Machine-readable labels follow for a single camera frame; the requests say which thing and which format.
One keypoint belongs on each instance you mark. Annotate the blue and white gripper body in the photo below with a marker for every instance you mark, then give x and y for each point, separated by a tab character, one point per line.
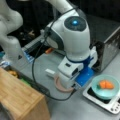
69	70

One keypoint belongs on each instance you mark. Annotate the orange carrot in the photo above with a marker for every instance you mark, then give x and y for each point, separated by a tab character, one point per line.
106	85

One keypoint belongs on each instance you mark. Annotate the teal bowl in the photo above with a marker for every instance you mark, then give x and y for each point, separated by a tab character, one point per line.
105	93

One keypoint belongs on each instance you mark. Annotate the pink pan with white handle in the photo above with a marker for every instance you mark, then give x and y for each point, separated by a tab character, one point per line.
57	83

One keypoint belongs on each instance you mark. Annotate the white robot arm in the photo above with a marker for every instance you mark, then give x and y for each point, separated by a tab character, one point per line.
69	33

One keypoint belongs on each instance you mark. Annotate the small orange object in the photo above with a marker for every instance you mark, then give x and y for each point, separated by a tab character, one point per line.
49	50

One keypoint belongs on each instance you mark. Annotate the open grey drawer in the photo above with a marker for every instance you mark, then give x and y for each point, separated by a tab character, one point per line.
21	76

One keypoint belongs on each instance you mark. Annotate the green item in drawer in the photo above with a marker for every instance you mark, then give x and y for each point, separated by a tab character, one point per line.
25	82

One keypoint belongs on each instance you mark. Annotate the silver toaster oven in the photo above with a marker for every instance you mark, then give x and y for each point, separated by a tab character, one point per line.
106	38

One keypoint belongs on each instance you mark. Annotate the wooden shelf cabinet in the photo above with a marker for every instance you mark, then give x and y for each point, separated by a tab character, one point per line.
21	100

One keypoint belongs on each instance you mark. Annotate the yellow item in drawer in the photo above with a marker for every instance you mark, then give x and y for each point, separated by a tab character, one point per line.
12	72

